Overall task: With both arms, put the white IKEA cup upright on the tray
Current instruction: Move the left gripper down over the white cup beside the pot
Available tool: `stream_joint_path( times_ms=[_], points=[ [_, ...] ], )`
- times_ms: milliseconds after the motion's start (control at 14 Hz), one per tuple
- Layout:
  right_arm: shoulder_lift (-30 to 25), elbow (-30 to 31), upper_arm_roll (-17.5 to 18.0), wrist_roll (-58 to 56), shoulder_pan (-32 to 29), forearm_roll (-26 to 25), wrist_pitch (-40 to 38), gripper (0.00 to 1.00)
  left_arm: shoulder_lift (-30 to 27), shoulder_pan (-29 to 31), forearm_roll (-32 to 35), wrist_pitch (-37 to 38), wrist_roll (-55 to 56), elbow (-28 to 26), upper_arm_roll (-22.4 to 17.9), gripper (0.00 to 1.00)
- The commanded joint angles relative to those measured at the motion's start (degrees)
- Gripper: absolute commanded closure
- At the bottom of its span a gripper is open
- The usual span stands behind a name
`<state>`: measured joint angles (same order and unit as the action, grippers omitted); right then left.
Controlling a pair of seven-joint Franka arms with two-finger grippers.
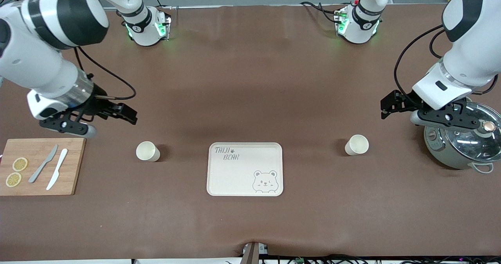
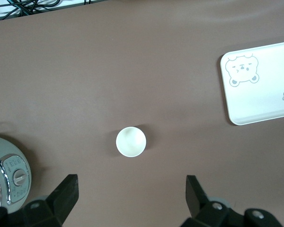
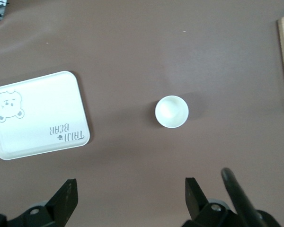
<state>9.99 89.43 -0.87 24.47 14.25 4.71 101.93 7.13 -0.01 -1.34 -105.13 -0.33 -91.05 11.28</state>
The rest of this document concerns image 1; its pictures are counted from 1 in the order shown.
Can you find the brown table cover mat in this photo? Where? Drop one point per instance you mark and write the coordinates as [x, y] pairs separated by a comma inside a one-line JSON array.
[[250, 80]]

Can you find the grey plastic knife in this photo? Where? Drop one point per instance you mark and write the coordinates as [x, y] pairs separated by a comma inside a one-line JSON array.
[[43, 164]]

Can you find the dried lemon slice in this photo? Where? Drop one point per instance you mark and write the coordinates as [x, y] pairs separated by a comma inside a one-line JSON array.
[[20, 164], [13, 179]]

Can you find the cream tray with bear print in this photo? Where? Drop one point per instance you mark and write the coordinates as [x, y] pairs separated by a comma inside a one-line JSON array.
[[235, 178]]

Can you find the metal camera bracket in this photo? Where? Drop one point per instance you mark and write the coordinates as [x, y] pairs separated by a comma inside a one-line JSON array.
[[250, 254]]

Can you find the bamboo cutting board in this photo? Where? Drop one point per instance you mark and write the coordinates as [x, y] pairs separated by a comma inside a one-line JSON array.
[[72, 166]]

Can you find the grey-green electric pot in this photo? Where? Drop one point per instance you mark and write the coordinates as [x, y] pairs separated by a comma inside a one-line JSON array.
[[442, 154]]

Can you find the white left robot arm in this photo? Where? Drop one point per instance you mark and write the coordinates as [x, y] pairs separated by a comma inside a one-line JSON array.
[[473, 56]]

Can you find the white plastic knife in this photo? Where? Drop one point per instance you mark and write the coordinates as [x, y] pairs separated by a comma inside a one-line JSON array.
[[57, 169]]

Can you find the glass pot lid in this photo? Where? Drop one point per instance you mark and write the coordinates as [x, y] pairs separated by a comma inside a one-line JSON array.
[[473, 146]]

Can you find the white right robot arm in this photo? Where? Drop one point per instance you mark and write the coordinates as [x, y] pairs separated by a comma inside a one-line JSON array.
[[47, 17]]

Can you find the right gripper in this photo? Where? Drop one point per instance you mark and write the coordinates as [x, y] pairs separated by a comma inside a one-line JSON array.
[[96, 102]]

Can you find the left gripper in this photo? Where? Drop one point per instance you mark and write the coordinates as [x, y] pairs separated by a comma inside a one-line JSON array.
[[407, 102]]

